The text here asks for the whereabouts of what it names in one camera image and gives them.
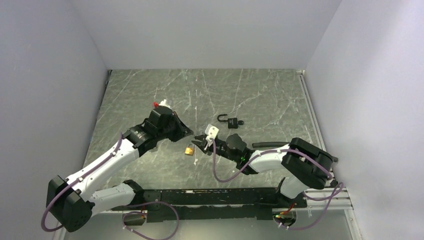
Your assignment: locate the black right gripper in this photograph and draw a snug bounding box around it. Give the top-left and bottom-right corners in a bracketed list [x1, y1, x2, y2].
[191, 135, 239, 163]

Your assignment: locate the black padlock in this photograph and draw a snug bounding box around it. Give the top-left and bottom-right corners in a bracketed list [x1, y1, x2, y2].
[217, 114, 239, 129]

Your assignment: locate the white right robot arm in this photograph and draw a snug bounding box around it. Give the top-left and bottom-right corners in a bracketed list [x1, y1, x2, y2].
[192, 134, 338, 208]

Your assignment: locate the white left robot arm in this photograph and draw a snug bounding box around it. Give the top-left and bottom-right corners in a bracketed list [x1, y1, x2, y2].
[41, 105, 194, 232]

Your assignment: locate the brass padlock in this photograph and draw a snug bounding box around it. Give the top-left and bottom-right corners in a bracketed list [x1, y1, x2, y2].
[184, 143, 195, 156]

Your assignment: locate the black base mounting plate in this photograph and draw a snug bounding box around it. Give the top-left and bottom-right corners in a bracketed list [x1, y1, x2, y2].
[112, 187, 307, 223]

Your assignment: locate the black foam tube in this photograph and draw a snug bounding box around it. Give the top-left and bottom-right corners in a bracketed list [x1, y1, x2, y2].
[251, 141, 319, 150]

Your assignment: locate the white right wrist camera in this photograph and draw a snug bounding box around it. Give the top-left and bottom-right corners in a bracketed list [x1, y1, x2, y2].
[204, 123, 219, 150]

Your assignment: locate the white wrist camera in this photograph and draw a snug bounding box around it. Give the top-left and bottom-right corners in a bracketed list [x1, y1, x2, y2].
[153, 99, 172, 109]
[204, 123, 219, 150]

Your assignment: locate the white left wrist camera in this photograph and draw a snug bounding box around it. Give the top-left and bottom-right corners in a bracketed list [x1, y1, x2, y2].
[153, 99, 172, 109]

